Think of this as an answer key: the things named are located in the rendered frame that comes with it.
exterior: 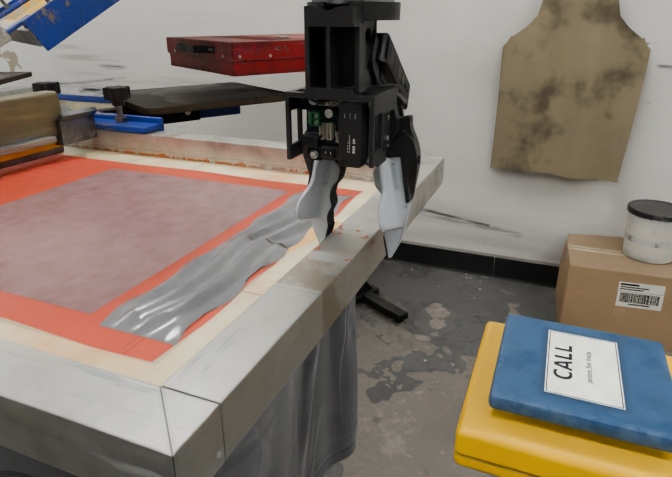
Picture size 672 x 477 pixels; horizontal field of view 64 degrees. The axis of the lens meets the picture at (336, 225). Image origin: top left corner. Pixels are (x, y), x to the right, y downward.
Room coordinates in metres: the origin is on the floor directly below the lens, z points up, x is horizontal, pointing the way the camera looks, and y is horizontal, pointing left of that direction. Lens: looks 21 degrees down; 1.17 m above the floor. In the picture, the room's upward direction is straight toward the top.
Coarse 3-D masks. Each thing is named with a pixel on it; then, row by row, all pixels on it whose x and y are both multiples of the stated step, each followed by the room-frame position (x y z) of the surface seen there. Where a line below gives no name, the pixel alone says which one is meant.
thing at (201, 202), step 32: (32, 160) 0.84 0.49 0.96; (64, 160) 0.84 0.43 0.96; (96, 160) 0.84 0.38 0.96; (0, 192) 0.67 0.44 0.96; (32, 192) 0.67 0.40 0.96; (64, 192) 0.67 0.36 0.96; (96, 192) 0.67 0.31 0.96; (128, 192) 0.67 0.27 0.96; (160, 192) 0.67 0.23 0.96; (192, 192) 0.67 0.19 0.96; (224, 192) 0.67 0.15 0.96; (256, 192) 0.67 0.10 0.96; (288, 192) 0.67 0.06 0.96; (352, 192) 0.67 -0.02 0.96; (160, 224) 0.56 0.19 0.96; (192, 224) 0.56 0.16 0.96; (224, 224) 0.56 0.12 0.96
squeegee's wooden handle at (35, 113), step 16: (16, 96) 0.81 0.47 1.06; (32, 96) 0.83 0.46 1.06; (48, 96) 0.85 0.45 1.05; (0, 112) 0.77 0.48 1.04; (16, 112) 0.80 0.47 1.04; (32, 112) 0.82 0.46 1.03; (48, 112) 0.85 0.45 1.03; (0, 128) 0.77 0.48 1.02; (16, 128) 0.79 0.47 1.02; (32, 128) 0.82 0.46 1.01; (48, 128) 0.84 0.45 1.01; (0, 144) 0.76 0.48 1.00
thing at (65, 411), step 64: (320, 256) 0.40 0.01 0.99; (384, 256) 0.47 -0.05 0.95; (256, 320) 0.30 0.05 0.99; (320, 320) 0.33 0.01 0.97; (0, 384) 0.23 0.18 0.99; (64, 384) 0.23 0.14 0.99; (128, 384) 0.23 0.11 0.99; (192, 384) 0.23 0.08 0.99; (256, 384) 0.25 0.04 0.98; (64, 448) 0.21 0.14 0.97; (128, 448) 0.19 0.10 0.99; (192, 448) 0.20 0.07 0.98
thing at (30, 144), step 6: (42, 138) 0.82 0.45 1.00; (48, 138) 0.82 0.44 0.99; (54, 138) 0.83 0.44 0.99; (12, 144) 0.78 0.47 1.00; (18, 144) 0.78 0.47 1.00; (24, 144) 0.78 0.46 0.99; (30, 144) 0.79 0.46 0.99; (36, 144) 0.80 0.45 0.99; (42, 144) 0.81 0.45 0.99; (48, 144) 0.82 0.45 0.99; (0, 150) 0.75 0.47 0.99; (6, 150) 0.76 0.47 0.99; (12, 150) 0.77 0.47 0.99; (18, 150) 0.77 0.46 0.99; (24, 150) 0.78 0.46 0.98; (0, 156) 0.75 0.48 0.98
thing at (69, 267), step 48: (0, 240) 0.51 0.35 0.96; (48, 240) 0.51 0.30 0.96; (96, 240) 0.51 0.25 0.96; (144, 240) 0.51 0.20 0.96; (192, 240) 0.51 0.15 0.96; (0, 288) 0.41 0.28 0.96; (48, 288) 0.41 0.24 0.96; (96, 288) 0.41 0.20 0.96; (144, 288) 0.41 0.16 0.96; (96, 336) 0.33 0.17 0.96
